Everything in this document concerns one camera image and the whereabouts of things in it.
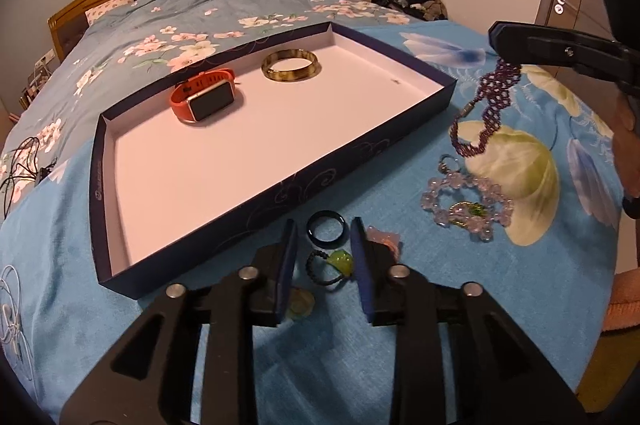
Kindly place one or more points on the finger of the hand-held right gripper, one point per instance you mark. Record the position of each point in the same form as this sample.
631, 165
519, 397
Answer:
510, 42

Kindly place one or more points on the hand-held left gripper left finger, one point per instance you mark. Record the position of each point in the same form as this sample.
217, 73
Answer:
287, 275

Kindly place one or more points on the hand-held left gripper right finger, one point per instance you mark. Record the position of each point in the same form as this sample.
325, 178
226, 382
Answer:
361, 275

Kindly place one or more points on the pale green pendant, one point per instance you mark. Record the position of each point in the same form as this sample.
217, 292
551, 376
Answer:
301, 305

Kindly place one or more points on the pink charm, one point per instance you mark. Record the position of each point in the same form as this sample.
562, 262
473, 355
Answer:
387, 239

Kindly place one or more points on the dark blue cardboard box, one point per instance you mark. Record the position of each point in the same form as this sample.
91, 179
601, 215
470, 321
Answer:
250, 165

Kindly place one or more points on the person's right hand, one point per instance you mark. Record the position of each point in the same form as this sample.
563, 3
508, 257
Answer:
627, 115

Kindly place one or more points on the white door knob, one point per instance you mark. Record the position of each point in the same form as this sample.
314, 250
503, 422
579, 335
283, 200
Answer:
561, 3

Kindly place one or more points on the pile of dark clothes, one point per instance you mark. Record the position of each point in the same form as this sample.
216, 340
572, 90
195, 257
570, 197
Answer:
410, 2

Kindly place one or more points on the orange smartwatch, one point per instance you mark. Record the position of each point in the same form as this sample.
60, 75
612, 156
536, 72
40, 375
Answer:
212, 100

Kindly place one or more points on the amber bangle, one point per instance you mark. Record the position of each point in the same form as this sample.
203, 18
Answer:
290, 77

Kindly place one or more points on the black charger plug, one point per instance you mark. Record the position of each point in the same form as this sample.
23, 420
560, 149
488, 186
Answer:
50, 171

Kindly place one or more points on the person's pink sweater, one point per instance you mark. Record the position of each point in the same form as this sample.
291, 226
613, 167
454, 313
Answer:
625, 300

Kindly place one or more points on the grey floral duvet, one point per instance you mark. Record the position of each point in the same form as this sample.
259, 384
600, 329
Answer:
150, 15

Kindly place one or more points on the nightstand clutter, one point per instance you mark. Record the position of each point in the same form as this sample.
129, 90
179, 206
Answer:
35, 90

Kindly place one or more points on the dotted white pillow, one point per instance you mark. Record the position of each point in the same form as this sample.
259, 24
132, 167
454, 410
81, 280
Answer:
110, 5

